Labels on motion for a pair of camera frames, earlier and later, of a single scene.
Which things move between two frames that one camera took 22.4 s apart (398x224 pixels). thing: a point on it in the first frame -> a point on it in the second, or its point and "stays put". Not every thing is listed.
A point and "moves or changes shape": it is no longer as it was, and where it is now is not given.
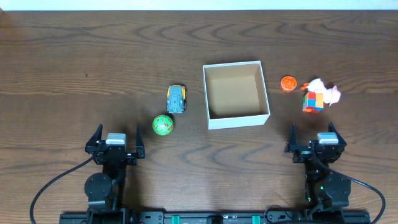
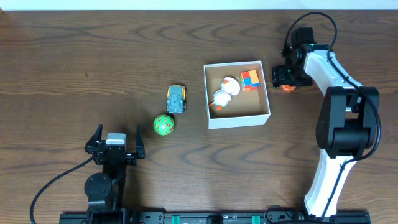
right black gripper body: [302, 155] -> [291, 75]
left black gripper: [115, 155] stays put
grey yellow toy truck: [176, 99] stays put
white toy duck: [331, 95] moves or changes shape
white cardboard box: [236, 95] stays put
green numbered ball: [162, 124] stays put
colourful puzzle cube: [313, 102] -> [249, 80]
